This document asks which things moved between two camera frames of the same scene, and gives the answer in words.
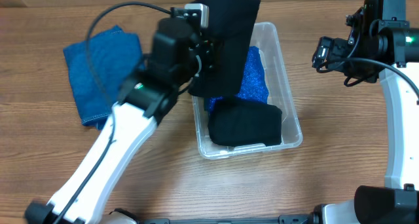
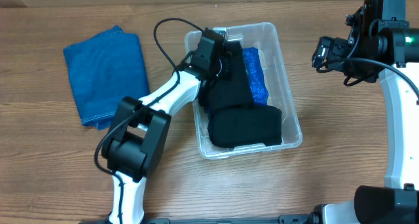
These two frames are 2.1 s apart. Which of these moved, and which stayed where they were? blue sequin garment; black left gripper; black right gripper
Moved: black left gripper
Stayed: blue sequin garment; black right gripper
